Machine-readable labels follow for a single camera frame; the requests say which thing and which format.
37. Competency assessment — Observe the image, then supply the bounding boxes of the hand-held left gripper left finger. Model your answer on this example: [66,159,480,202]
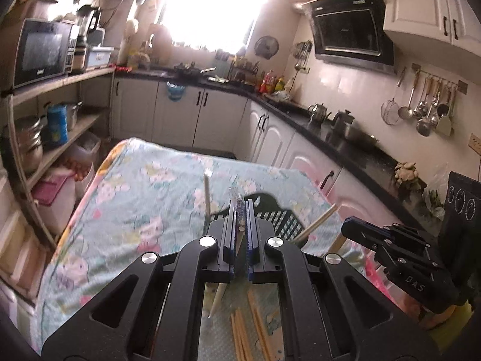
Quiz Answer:
[41,200,238,361]

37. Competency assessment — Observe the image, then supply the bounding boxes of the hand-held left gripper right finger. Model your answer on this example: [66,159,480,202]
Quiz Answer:
[245,199,441,361]

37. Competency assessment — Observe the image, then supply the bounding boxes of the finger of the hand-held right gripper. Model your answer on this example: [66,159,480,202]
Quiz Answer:
[375,246,462,313]
[340,216,441,257]

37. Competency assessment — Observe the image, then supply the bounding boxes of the black plastic utensil basket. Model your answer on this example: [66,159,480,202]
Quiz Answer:
[205,193,306,249]

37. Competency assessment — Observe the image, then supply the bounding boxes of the wooden chopsticks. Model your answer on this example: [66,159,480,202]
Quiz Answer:
[235,307,257,361]
[247,291,277,361]
[230,308,249,361]
[203,171,212,221]
[293,203,337,244]

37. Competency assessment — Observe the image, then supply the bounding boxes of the person's right forearm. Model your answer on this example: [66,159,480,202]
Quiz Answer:
[421,301,479,344]

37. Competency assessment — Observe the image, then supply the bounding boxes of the hanging utensils beside hood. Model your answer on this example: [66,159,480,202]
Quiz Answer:
[292,40,313,73]

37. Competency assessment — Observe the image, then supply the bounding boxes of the pink blanket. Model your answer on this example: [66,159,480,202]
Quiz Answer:
[322,191,397,299]

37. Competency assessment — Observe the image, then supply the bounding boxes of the plastic bag of greens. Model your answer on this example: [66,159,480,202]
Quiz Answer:
[422,174,452,221]

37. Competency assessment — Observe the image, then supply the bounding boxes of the black kitchen countertop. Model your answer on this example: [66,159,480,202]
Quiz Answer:
[115,66,452,234]

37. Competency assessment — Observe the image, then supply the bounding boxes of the steel basin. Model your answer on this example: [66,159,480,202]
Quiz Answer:
[343,125,380,152]

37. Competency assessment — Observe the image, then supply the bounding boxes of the floral printed blanket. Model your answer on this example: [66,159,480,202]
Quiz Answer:
[30,137,376,361]

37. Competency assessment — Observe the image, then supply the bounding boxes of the white lower kitchen cabinets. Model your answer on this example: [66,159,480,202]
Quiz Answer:
[110,75,378,215]

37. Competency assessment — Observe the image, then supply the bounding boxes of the steel kettle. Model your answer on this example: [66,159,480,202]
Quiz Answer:
[308,102,332,125]

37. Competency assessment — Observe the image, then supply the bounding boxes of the group of sauce bottles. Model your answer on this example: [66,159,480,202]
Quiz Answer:
[259,69,287,95]

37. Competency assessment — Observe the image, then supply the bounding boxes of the blue hanging bowl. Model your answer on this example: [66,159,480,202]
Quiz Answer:
[166,80,187,102]

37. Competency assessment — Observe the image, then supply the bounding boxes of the clear bin of eggs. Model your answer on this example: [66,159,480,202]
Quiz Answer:
[61,135,101,200]

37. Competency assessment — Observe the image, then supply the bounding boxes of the countertop spice rack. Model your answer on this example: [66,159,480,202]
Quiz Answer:
[228,56,261,84]

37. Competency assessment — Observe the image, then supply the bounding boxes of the black wok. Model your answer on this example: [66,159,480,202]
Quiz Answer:
[174,62,217,78]

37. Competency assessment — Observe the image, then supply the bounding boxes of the plastic box with pink lid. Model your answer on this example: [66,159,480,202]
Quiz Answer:
[32,168,76,234]

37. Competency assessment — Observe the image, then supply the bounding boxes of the steel pot with lid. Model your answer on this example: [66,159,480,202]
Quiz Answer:
[62,101,84,129]

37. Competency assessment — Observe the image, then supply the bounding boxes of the black range hood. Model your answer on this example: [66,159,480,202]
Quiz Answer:
[302,0,396,75]

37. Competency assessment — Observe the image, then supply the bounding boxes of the blue plastic container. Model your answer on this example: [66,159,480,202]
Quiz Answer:
[47,104,69,146]

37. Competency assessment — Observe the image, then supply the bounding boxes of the wooden cutting board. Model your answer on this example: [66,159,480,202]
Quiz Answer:
[148,23,174,59]

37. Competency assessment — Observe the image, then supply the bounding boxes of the stacked steel pots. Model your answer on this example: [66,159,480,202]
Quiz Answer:
[12,116,44,174]

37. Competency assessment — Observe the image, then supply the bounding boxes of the blue-grey plastic box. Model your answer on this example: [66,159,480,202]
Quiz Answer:
[84,45,115,71]

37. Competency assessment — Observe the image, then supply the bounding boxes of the bright kitchen window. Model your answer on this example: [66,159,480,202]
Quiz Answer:
[161,0,272,54]

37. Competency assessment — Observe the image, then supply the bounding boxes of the wooden kitchen shelf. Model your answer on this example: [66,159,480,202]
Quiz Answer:
[0,66,115,305]

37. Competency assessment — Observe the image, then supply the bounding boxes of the blender with dark jug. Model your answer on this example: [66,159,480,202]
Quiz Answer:
[71,5,103,74]

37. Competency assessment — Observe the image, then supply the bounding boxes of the black microwave oven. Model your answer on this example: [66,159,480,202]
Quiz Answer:
[13,17,76,89]

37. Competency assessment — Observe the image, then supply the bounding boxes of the cardboard box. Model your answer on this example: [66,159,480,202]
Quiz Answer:
[0,0,59,48]

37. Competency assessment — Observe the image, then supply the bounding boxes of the steel pot with black handle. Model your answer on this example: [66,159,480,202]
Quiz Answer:
[332,109,356,137]

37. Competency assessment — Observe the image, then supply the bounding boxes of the hanging wire strainer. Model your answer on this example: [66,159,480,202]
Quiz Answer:
[381,67,407,126]

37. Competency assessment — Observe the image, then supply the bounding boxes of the wall rail with hanging ladles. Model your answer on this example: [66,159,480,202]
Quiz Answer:
[397,63,469,138]

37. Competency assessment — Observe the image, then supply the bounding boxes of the small dark wall fan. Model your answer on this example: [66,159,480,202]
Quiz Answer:
[254,35,280,60]

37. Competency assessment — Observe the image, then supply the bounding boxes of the white wall cabinet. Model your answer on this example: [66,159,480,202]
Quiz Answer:
[382,0,481,58]

